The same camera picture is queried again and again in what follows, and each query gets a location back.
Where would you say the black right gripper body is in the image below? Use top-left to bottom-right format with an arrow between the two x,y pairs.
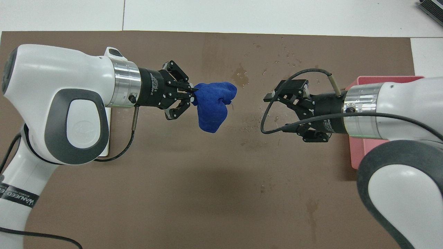
310,93 -> 348,135

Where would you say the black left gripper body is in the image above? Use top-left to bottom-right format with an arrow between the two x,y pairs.
138,67 -> 174,109

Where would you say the blue towel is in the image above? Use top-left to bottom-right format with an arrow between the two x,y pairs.
191,81 -> 238,133

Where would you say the white towel rack base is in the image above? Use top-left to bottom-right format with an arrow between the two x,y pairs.
104,107 -> 111,157

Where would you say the pink plastic bin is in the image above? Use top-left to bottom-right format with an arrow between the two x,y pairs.
346,76 -> 425,170

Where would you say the brown table mat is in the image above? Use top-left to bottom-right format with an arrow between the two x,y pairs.
0,30 -> 435,249

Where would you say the dark ribbed device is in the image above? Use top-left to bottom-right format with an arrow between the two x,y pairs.
417,0 -> 443,17

